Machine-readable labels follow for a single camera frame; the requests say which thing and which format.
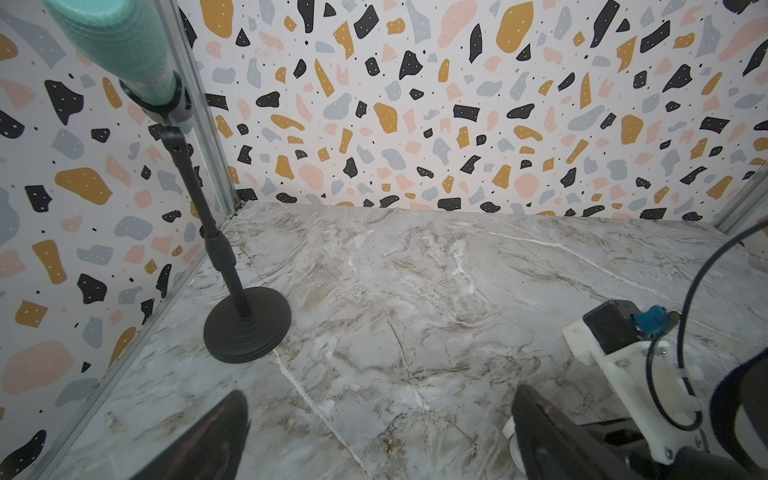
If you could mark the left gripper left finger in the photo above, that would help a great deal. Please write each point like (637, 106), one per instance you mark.
(211, 449)

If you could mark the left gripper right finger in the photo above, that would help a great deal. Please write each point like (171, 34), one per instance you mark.
(551, 445)

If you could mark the white earbud charging case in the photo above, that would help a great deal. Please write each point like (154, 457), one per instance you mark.
(509, 432)

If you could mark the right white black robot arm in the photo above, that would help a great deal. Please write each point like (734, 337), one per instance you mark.
(738, 391)

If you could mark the mint green microphone on stand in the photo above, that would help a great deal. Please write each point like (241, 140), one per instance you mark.
(127, 39)

